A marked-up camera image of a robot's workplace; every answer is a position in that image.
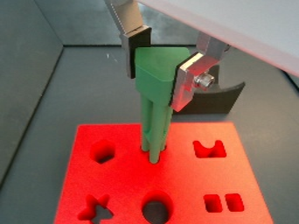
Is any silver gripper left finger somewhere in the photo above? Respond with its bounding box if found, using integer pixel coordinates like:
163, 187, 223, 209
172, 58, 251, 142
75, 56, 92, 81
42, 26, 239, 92
104, 0, 152, 79

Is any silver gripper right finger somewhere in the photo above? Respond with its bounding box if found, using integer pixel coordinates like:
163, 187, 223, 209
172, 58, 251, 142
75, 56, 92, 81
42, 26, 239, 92
170, 31, 230, 112

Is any green three prong peg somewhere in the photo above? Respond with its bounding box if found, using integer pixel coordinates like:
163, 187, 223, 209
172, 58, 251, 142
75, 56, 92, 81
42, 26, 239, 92
135, 47, 190, 164

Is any black curved cradle block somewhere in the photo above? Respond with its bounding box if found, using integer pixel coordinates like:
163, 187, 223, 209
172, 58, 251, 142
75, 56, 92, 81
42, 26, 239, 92
179, 65, 246, 115

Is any red shape sorting block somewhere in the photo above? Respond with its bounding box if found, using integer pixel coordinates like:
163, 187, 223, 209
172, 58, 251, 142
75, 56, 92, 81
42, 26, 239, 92
54, 122, 274, 224

